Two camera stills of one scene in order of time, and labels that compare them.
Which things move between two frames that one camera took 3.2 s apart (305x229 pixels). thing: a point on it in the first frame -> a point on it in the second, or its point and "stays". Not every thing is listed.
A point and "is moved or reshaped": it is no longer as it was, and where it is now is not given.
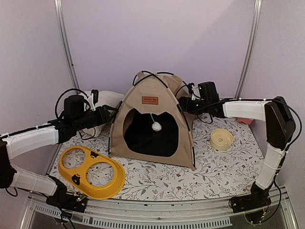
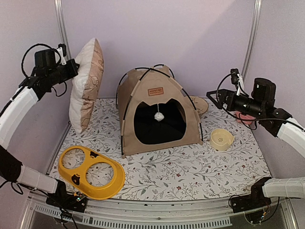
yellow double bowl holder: [77, 178] stays
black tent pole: [148, 73] -> [140, 67]
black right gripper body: [190, 109] -> [232, 106]
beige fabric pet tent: [149, 124] is moved or reshaped
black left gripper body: [100, 119] -> [69, 73]
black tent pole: [177, 105] -> [135, 88]
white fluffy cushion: [105, 98] -> [85, 86]
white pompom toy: [156, 126] -> [158, 116]
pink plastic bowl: [246, 120] stays
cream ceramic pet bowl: [221, 139] stays
